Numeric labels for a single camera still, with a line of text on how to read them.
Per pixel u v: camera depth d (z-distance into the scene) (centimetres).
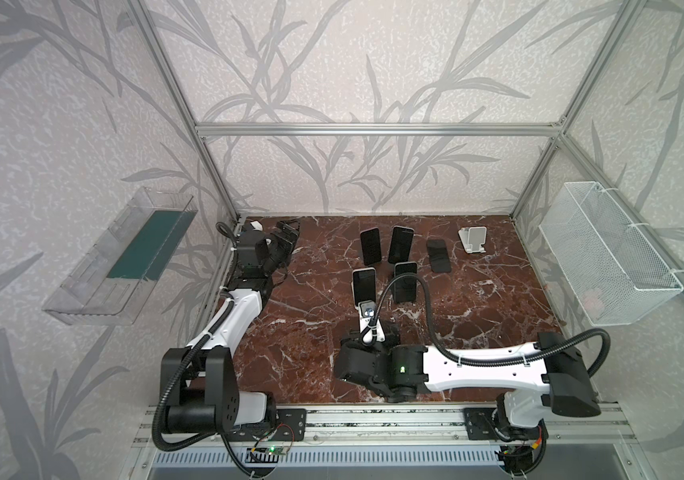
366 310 61
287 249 75
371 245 100
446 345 87
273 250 72
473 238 106
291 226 77
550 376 40
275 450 71
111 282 63
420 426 75
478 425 74
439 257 109
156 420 37
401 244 95
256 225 79
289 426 72
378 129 95
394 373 50
